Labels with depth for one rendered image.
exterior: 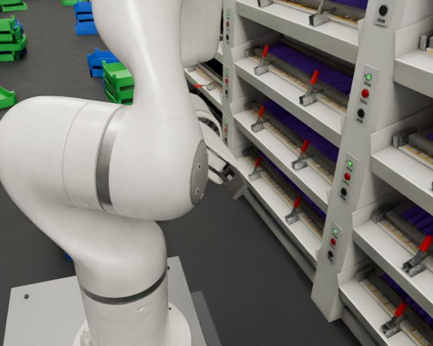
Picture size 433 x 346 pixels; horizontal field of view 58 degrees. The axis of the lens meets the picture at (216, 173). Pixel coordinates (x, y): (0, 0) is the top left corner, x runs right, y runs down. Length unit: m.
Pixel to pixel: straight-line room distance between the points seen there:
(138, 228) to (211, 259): 0.87
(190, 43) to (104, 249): 0.38
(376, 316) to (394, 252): 0.20
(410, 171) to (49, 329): 0.71
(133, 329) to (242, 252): 0.85
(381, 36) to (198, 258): 0.89
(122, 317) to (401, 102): 0.64
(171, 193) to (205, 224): 1.12
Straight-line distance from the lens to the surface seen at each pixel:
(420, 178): 0.82
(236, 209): 1.56
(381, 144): 0.88
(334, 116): 1.01
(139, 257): 0.49
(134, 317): 0.55
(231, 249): 1.39
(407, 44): 0.81
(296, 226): 1.26
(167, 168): 0.37
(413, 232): 0.95
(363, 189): 0.92
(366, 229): 0.98
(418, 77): 0.77
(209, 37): 0.71
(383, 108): 0.84
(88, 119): 0.41
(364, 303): 1.09
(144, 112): 0.39
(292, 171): 1.15
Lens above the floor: 0.96
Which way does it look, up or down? 33 degrees down
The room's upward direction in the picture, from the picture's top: straight up
